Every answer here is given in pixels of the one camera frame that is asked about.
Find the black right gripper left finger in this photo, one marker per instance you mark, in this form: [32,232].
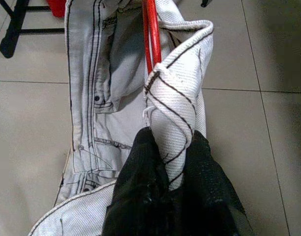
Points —
[138,196]

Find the black clothes rack silver rail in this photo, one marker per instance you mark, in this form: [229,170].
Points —
[14,29]

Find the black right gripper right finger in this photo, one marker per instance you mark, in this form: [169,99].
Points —
[207,196]

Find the red polo shirt white trim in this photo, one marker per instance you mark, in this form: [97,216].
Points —
[57,7]

